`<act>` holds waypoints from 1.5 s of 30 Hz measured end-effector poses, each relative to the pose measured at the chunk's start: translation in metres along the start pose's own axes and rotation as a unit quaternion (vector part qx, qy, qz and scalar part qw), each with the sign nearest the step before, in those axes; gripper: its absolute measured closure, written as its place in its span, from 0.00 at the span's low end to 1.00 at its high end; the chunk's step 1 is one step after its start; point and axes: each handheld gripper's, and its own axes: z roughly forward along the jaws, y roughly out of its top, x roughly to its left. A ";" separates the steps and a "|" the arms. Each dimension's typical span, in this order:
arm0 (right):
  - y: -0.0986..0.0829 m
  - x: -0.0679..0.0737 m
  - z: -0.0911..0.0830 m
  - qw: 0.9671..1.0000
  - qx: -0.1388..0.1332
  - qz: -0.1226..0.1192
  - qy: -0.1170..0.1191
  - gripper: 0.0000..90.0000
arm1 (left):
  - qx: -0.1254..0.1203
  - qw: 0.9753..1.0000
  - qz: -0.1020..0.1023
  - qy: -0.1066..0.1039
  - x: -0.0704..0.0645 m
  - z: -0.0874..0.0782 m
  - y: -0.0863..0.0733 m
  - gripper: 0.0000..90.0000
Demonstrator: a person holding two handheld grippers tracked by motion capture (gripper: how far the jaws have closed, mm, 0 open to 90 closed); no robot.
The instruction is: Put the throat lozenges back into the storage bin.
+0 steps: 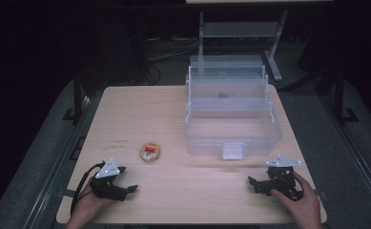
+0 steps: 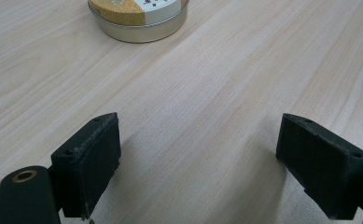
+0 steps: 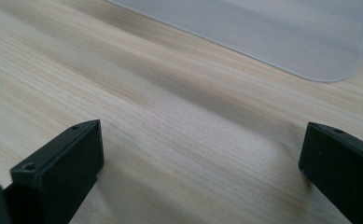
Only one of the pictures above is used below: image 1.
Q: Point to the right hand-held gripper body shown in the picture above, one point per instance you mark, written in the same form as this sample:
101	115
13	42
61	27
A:
281	178

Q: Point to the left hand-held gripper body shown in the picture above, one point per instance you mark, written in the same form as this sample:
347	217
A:
107	170

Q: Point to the person's right hand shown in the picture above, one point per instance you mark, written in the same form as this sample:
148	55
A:
302	205

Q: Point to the person's left hand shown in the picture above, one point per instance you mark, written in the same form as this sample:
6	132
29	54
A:
86	208

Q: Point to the round tin with red label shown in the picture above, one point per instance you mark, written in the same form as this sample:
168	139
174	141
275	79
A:
149	152

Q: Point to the clear plastic storage box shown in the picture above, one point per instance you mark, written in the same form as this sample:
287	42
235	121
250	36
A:
232	127

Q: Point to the grey metal stand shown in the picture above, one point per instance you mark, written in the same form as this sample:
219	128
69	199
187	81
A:
242	30

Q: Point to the metal floor rail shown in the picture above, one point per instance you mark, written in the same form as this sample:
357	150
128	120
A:
358	159
51	178

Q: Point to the black frame post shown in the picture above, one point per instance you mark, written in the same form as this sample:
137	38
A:
77	98
340	98

